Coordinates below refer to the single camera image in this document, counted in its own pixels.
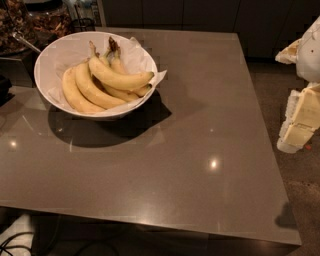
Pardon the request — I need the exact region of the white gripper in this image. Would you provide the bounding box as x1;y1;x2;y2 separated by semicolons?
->
275;16;320;154

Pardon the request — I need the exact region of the yellow banana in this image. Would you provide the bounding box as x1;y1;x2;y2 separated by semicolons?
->
100;37;151;97
100;84;138;102
75;62;125;109
62;67;103;114
88;41;154;90

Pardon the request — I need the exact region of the white ceramic bowl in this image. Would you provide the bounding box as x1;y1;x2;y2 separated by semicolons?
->
34;31;166;120

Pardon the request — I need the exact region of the white paper bowl liner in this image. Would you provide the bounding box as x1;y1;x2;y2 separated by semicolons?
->
35;32;165;120

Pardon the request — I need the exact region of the glass jar with snacks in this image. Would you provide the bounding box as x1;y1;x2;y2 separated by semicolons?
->
0;0;38;56

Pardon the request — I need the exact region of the black wire basket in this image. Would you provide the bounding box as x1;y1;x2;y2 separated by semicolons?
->
71;18;95;33

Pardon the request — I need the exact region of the metal spoon handle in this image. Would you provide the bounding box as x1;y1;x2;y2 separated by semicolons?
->
12;32;41;54

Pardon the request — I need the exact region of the black cable on floor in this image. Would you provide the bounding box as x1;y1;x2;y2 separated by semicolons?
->
0;231;36;256

